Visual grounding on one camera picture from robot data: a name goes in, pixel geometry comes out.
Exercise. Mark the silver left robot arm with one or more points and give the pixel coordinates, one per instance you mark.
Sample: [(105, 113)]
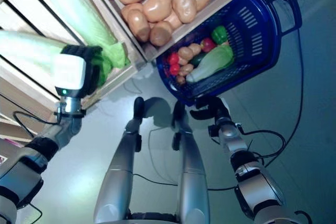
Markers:
[(23, 166)]

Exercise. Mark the left five-finger robot hand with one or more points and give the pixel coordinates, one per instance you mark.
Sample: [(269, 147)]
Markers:
[(69, 72)]

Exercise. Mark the silver robot leg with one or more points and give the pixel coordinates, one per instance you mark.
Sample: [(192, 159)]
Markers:
[(193, 182), (115, 182)]

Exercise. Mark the right five-finger robot hand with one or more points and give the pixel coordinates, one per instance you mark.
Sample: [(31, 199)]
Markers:
[(221, 110)]

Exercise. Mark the blue plastic shopping basket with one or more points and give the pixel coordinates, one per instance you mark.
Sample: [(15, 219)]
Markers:
[(252, 56)]

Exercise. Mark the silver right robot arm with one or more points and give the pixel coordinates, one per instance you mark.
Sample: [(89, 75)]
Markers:
[(252, 192)]

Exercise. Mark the dark green cucumber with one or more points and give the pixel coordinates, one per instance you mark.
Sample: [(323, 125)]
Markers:
[(198, 58)]

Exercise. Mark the napa cabbage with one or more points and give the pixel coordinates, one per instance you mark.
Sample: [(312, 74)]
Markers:
[(210, 64), (78, 11), (26, 48)]

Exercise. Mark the wooden slat potato crate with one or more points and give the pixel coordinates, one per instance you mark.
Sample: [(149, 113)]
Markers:
[(218, 2)]

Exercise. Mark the wooden slat cabbage crate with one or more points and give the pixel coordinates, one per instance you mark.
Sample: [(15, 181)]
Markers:
[(123, 77)]

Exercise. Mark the silver left robot leg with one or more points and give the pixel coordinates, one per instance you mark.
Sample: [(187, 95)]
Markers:
[(115, 182)]

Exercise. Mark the silver right robot leg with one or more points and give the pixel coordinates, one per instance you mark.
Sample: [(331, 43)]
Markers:
[(193, 182)]

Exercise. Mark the purple white onions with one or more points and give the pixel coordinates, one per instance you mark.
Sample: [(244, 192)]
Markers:
[(2, 159)]

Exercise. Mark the green bell pepper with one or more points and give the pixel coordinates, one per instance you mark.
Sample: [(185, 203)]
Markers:
[(220, 34)]

